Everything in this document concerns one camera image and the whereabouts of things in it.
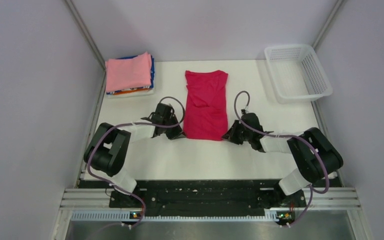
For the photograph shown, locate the pink folded t shirt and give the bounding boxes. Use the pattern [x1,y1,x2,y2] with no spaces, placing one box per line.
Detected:
[104,51,153,93]

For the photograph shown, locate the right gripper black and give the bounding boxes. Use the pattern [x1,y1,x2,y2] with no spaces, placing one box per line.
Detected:
[222,119,252,145]

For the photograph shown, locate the blue folded t shirt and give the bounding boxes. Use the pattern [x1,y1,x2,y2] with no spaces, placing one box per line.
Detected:
[106,54,155,95]

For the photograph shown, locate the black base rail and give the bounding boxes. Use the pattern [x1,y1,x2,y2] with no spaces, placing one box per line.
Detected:
[109,179,307,217]

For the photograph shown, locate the crimson red t shirt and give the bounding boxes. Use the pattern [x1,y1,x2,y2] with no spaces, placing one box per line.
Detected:
[183,70,229,142]

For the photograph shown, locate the orange folded t shirt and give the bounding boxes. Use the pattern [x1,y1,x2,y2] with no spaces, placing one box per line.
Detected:
[106,88,150,95]

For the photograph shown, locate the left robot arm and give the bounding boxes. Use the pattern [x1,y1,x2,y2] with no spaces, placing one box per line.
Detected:
[83,102,184,207]

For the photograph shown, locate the white plastic basket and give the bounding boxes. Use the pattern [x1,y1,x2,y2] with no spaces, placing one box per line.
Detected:
[264,44,333,104]

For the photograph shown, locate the white folded t shirt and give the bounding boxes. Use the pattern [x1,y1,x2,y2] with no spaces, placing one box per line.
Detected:
[105,88,155,98]

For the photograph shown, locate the white cable duct strip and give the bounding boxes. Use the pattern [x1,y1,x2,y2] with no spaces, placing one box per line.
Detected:
[70,210,292,223]

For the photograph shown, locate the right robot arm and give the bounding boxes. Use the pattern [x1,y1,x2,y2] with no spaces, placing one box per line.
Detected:
[222,112,344,206]

